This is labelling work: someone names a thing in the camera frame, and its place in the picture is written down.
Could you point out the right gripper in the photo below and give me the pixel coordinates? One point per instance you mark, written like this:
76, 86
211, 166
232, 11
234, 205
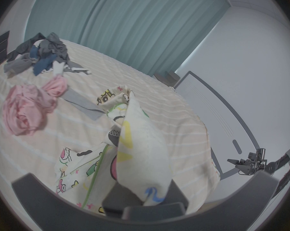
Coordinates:
249, 166

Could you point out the pink garment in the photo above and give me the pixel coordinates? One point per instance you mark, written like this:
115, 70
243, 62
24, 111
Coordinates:
27, 107

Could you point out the blue-green curtain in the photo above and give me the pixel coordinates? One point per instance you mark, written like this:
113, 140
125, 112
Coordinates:
51, 13
147, 20

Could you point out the bed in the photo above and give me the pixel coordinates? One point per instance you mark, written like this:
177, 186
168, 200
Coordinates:
171, 109

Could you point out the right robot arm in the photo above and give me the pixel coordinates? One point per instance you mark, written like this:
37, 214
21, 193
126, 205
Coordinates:
272, 165

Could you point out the grey bedside table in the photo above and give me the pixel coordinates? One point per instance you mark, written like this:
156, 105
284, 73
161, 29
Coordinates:
166, 78

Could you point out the grey knitted garment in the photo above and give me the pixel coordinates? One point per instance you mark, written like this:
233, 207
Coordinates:
87, 105

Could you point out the white printed pyjama top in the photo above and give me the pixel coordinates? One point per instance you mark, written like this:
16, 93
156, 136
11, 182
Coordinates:
140, 153

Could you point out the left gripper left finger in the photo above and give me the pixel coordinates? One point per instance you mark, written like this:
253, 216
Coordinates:
118, 198

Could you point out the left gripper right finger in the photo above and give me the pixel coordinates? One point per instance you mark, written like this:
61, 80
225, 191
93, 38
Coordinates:
177, 196

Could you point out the pile of clothes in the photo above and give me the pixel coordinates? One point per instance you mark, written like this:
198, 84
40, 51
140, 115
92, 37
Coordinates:
48, 52

